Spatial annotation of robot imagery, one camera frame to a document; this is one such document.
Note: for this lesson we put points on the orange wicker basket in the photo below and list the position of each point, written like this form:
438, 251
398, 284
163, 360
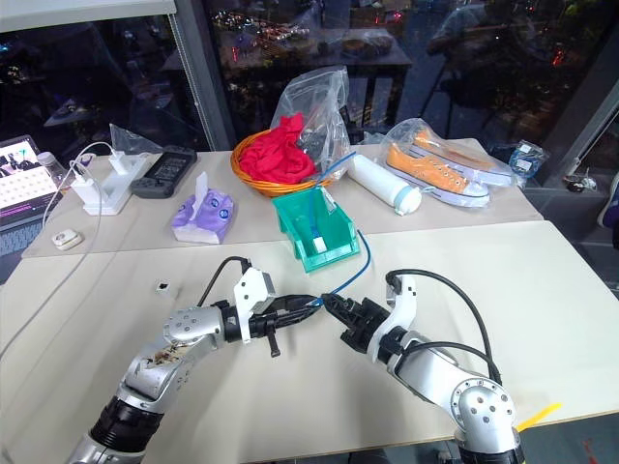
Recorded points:
271, 186

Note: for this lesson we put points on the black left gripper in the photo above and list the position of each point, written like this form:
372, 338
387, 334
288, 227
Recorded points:
278, 316

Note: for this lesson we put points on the orange canvas sneaker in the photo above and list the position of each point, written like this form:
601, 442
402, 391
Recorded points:
425, 175
476, 166

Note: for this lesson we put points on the purple and white object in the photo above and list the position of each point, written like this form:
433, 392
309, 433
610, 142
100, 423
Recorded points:
611, 208

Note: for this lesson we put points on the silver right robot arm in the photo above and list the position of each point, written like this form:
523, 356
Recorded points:
435, 368

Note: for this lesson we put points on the purple tissue pack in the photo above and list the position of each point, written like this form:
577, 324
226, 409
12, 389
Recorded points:
213, 212

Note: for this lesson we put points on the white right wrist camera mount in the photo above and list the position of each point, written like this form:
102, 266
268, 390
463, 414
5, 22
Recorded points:
403, 309

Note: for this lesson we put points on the clear bottle with white cap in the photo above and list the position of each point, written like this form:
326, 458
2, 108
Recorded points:
48, 162

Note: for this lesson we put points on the clear plastic zip bag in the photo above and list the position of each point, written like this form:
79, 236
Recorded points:
309, 92

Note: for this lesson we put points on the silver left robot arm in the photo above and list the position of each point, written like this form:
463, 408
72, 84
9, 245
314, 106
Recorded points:
193, 329

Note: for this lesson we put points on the black handheld game console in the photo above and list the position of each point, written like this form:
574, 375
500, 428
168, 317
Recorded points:
164, 174

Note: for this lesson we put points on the red cloth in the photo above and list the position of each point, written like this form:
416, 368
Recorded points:
275, 154

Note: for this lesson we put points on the green plastic bin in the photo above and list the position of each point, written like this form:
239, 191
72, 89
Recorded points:
338, 228

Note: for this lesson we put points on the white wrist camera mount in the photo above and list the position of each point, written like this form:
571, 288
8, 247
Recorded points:
251, 290
403, 309

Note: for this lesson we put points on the open laptop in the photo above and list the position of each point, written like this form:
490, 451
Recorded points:
24, 189

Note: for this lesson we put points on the clear plastic shoe bag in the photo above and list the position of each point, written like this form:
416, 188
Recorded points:
406, 129

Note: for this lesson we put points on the small clear plastic bag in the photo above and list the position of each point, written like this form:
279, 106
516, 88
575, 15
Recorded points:
130, 140

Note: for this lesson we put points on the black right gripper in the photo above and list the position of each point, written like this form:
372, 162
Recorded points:
365, 324

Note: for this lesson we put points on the white bottle with pale cap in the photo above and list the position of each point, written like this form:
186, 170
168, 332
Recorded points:
382, 186

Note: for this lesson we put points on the yellow plastic strip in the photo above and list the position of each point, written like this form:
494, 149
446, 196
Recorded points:
539, 415

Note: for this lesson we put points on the white earbud case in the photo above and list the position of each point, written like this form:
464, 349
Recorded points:
67, 240

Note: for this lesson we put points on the white power strip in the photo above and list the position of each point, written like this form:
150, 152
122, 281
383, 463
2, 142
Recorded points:
113, 193

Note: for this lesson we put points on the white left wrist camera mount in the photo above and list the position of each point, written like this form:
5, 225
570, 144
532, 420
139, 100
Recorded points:
251, 290

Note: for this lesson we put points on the white charger plug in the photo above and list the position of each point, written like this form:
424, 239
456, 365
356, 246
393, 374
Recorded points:
86, 189
117, 163

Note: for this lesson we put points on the small black square part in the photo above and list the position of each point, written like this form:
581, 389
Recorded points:
162, 287

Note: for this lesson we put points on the grey window frame post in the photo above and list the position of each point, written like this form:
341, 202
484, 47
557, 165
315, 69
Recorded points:
196, 72

